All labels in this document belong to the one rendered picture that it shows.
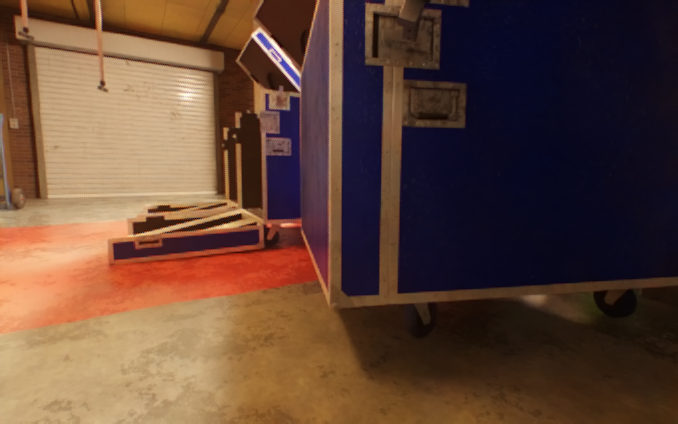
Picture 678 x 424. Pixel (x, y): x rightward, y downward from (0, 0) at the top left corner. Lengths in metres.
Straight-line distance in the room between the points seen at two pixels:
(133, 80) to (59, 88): 1.19
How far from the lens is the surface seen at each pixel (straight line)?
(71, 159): 7.96
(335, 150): 0.76
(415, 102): 0.84
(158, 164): 7.93
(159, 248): 2.06
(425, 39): 0.88
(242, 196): 2.94
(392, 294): 0.84
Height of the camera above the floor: 0.47
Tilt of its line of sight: 6 degrees down
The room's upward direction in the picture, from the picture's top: straight up
